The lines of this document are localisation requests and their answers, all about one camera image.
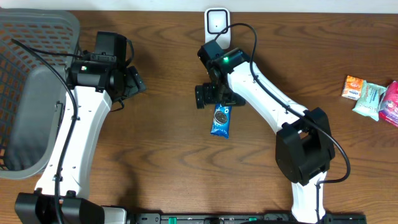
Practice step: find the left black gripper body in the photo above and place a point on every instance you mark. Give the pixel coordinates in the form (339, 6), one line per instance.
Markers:
(134, 83)

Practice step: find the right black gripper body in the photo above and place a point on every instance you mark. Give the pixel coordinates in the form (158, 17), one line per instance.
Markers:
(214, 93)

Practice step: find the blue snack wrapper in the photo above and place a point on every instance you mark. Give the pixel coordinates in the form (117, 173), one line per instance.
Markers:
(221, 121)

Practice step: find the orange Kleenex tissue pack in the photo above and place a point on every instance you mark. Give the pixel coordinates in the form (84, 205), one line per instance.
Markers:
(352, 88)

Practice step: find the teal wet wipes pack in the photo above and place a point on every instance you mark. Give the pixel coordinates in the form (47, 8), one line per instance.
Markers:
(368, 103)

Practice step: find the purple Carefree pad pack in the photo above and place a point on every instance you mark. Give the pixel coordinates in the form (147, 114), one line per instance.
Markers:
(388, 105)

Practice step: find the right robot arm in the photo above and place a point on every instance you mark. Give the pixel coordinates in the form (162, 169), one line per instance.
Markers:
(303, 149)

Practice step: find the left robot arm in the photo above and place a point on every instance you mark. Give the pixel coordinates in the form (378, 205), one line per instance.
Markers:
(64, 155)

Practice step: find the grey plastic mesh basket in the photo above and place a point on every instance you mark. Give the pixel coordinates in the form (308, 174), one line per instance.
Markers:
(32, 97)

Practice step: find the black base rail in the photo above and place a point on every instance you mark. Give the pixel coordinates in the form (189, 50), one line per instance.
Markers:
(155, 218)

